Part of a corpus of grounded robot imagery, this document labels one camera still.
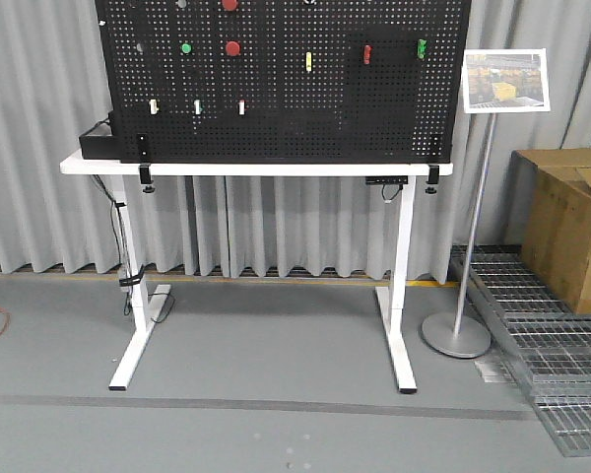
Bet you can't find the red mushroom button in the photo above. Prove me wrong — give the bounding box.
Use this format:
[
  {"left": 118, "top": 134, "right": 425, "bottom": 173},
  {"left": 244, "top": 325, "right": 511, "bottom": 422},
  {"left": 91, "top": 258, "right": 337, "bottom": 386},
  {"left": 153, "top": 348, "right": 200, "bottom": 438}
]
[
  {"left": 226, "top": 41, "right": 241, "bottom": 57},
  {"left": 221, "top": 0, "right": 238, "bottom": 12}
]

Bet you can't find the black desk control panel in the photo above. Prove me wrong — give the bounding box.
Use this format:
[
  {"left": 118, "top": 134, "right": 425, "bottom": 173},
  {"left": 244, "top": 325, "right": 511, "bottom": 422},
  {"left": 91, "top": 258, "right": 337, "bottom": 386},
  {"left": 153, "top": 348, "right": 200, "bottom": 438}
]
[{"left": 365, "top": 176, "right": 409, "bottom": 186}]

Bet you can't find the right black table clamp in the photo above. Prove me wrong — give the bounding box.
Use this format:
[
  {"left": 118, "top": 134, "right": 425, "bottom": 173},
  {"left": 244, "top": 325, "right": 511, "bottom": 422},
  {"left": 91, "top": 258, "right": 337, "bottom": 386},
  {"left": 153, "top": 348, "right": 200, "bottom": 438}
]
[{"left": 425, "top": 133, "right": 443, "bottom": 194}]

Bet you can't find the black table clamp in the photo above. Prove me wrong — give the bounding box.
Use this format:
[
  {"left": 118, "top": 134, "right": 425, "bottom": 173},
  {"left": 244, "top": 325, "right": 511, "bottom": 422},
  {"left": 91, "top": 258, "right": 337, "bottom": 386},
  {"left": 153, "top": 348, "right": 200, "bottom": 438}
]
[
  {"left": 425, "top": 133, "right": 443, "bottom": 194},
  {"left": 136, "top": 133, "right": 157, "bottom": 195}
]

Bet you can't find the left black table clamp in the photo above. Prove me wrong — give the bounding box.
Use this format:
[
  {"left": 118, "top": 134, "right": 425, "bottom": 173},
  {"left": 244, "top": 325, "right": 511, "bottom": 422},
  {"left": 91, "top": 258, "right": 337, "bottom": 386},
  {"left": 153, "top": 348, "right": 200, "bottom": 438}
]
[{"left": 136, "top": 133, "right": 157, "bottom": 195}]

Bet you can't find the white height-adjustable table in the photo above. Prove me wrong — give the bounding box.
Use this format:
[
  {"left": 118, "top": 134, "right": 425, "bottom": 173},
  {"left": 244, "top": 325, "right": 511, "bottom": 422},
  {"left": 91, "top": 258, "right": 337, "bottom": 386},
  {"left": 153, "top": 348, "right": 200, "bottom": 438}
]
[{"left": 60, "top": 150, "right": 453, "bottom": 394}]

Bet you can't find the black perforated pegboard panel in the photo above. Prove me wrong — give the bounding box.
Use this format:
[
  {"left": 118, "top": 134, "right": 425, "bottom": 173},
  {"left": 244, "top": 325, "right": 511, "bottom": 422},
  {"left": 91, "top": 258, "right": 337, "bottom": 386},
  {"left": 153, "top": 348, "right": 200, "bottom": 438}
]
[{"left": 96, "top": 0, "right": 472, "bottom": 165}]

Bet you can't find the silver sign stand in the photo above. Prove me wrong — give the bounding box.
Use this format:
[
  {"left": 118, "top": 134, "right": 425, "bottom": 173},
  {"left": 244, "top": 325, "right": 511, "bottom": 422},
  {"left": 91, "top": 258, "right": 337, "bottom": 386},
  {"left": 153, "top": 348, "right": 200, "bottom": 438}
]
[{"left": 421, "top": 113, "right": 497, "bottom": 360}]

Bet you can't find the black box on table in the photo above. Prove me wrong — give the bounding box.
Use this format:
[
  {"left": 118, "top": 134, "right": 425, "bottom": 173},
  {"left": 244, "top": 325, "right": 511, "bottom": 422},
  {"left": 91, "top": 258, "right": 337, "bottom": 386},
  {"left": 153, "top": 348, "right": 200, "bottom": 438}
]
[{"left": 79, "top": 111, "right": 121, "bottom": 160}]

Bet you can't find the framed photo sign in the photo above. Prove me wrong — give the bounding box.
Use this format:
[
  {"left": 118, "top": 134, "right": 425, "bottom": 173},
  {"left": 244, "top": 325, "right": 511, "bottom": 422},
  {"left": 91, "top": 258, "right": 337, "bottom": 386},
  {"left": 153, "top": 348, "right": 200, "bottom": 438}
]
[{"left": 462, "top": 48, "right": 551, "bottom": 114}]

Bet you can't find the brown cardboard box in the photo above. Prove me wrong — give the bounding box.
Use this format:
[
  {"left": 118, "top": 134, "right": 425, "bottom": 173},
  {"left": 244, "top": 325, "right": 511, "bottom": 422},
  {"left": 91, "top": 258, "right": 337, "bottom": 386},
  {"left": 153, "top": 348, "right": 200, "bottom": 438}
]
[{"left": 512, "top": 148, "right": 591, "bottom": 315}]

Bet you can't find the metal floor grating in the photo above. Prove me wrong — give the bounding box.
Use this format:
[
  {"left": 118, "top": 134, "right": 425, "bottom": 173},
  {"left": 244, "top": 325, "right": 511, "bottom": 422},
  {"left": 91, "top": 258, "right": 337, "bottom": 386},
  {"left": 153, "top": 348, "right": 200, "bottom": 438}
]
[{"left": 468, "top": 246, "right": 591, "bottom": 457}]

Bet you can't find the black power cable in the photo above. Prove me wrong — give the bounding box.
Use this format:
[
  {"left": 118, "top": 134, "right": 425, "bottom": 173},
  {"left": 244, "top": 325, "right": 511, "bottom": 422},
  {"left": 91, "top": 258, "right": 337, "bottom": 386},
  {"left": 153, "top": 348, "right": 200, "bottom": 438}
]
[{"left": 90, "top": 174, "right": 174, "bottom": 325}]

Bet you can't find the yellow toggle switch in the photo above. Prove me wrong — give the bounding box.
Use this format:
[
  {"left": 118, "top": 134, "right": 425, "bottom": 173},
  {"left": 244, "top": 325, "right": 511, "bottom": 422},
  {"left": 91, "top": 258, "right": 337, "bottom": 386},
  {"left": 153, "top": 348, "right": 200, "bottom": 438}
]
[{"left": 305, "top": 51, "right": 312, "bottom": 73}]

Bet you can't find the white yellow rocker switch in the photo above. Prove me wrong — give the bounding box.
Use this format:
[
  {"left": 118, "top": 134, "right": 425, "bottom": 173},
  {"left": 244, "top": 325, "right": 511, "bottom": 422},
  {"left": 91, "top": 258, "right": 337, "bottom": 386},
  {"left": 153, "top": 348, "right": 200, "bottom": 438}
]
[{"left": 149, "top": 99, "right": 159, "bottom": 115}]

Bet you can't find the red lever switch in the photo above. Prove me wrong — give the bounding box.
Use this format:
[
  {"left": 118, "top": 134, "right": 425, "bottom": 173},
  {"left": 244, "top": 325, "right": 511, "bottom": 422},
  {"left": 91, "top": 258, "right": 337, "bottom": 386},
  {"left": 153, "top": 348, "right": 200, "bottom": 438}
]
[{"left": 362, "top": 44, "right": 372, "bottom": 65}]

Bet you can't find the green lever switch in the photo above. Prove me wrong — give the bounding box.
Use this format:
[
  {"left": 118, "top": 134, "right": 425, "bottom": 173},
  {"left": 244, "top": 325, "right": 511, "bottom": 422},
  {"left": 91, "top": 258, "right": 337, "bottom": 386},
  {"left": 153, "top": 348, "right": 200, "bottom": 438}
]
[{"left": 417, "top": 38, "right": 427, "bottom": 60}]

